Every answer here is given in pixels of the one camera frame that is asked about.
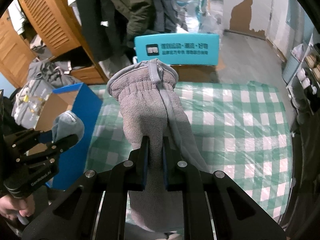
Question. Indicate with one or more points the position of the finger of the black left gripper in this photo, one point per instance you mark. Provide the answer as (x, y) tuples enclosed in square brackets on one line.
[(62, 145), (33, 138)]

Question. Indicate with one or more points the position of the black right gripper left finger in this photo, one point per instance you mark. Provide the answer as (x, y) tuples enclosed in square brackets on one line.
[(139, 170)]

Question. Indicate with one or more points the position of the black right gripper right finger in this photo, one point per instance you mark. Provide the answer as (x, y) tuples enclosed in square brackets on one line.
[(172, 175)]

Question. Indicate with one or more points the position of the blue-grey sock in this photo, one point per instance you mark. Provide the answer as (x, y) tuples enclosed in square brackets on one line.
[(67, 123)]

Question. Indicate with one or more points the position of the grey fleece glove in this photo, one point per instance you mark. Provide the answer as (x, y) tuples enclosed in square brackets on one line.
[(152, 129)]

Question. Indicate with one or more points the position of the person's left hand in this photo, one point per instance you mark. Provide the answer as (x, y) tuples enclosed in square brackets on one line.
[(11, 206)]

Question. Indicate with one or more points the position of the grey tote bag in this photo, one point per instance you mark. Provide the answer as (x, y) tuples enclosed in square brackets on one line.
[(29, 102)]

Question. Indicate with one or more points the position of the blue cardboard box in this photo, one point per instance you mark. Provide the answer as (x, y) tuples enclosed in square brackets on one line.
[(70, 110)]

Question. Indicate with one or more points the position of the grey clothes pile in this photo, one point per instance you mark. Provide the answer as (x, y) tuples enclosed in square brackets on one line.
[(57, 74)]

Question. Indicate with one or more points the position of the green checkered tablecloth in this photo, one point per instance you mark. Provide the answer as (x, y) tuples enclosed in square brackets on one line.
[(239, 129)]

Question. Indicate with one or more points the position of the brown cardboard box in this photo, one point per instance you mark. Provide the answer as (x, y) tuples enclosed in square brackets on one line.
[(199, 73)]

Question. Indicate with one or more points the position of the teal printed box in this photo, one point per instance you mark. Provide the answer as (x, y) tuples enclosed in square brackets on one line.
[(179, 48)]

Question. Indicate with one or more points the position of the dark hanging jacket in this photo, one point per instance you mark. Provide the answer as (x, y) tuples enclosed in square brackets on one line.
[(104, 29)]

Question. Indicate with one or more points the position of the wooden louvered wardrobe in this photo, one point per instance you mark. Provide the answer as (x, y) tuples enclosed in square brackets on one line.
[(55, 23)]

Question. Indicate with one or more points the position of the metal shoe rack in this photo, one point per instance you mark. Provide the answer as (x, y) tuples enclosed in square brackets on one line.
[(301, 75)]

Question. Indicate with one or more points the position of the clear blue plastic bag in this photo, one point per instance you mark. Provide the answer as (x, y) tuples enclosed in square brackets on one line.
[(199, 16)]

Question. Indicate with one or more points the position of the olive hanging jacket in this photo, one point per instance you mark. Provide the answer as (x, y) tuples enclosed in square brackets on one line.
[(140, 15)]

